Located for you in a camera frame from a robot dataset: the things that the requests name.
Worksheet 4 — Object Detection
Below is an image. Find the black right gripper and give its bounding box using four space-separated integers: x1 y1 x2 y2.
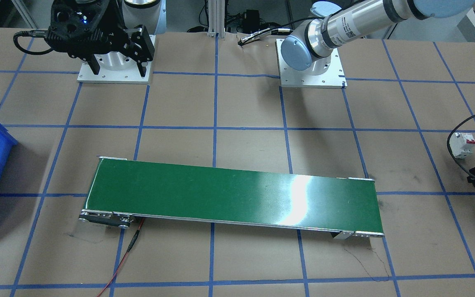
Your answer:
46 0 155 77

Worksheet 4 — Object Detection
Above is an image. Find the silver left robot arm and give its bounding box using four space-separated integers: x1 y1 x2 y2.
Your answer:
281 0 475 71

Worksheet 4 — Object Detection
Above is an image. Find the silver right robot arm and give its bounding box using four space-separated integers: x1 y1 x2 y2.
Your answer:
45 0 165 84

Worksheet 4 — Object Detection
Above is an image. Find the green conveyor belt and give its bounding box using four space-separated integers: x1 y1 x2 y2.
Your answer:
79 157 384 239

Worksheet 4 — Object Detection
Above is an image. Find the white red circuit breaker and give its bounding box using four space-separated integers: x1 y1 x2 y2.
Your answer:
449 133 475 159

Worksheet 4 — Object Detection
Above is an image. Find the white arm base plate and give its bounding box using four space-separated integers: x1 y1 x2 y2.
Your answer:
275 39 348 89
77 31 156 85

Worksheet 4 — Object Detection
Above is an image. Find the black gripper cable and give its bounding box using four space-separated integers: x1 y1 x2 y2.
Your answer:
13 30 55 56

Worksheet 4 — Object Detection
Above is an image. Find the aluminium frame post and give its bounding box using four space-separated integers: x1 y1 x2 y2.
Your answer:
207 0 226 39

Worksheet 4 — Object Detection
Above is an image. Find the red black power cable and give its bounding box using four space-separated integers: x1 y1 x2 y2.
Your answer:
96 218 146 297

